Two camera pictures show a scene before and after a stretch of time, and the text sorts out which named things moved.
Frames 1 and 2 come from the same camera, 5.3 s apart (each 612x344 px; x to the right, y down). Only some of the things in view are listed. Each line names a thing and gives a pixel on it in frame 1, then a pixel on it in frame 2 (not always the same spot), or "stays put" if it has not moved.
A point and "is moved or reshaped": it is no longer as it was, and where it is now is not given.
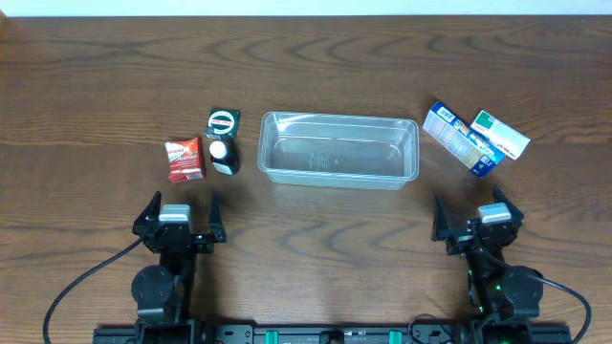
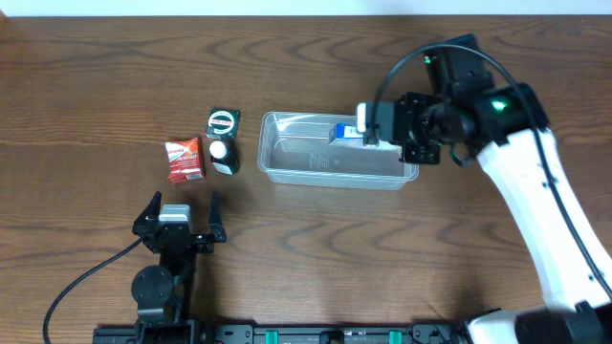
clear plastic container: (338, 151) stays put
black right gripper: (476, 237) to (420, 128)
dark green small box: (223, 124) stays put
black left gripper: (217, 231) stays put
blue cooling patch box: (464, 141) is moved or reshaped
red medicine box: (185, 158) stays put
